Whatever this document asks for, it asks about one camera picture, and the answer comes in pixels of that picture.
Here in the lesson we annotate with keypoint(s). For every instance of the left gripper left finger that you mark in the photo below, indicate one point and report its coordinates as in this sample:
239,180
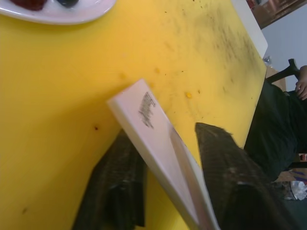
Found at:
112,187

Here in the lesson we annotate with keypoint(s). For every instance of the bystander bare hand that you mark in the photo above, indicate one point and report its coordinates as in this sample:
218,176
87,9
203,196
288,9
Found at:
302,86

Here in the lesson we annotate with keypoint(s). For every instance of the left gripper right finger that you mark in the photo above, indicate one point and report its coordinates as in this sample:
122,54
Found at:
235,182

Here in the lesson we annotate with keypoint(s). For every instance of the crumpled clear plastic bag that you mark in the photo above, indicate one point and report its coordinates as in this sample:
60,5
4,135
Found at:
298,190

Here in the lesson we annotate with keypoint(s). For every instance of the brown wooden shelf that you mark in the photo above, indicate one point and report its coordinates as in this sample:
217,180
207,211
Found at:
278,9

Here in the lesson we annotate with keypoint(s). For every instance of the black chair armrest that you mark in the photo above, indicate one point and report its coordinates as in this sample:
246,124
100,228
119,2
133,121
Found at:
291,68

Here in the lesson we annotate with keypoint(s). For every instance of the white matchbox with black strip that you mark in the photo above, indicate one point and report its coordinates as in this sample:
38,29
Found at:
153,143

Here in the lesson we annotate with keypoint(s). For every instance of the blueberry on plate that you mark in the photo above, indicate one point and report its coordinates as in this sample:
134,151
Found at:
67,3

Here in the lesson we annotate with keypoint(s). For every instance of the person in black clothes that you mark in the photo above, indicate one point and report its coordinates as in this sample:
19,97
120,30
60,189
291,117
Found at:
268,124

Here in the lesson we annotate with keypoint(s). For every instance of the raspberry on plate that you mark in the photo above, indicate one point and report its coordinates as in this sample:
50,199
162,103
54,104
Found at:
28,4

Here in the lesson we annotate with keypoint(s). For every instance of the yellow mat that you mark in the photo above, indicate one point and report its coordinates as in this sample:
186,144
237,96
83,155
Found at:
60,95

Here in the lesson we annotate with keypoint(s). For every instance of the white round plate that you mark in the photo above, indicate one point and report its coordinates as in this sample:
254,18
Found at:
72,16

